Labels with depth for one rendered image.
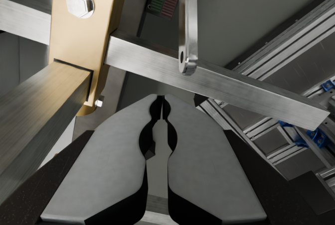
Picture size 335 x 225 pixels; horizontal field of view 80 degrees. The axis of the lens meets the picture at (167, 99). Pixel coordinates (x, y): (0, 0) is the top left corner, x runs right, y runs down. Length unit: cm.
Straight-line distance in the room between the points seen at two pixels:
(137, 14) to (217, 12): 76
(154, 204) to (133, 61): 25
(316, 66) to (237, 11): 43
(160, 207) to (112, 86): 23
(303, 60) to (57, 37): 98
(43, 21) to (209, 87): 17
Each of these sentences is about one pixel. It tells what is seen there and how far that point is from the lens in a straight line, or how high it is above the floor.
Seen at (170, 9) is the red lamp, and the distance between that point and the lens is 35.
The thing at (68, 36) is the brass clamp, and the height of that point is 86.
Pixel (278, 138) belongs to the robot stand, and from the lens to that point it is 126.
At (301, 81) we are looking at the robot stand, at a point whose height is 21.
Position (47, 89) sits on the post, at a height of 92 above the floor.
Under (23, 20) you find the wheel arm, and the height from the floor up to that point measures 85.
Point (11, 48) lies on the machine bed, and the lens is 53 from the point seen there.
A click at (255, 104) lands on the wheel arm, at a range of 25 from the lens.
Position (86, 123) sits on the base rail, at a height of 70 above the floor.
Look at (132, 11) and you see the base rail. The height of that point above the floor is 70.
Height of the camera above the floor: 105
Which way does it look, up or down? 60 degrees down
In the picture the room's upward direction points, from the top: 180 degrees counter-clockwise
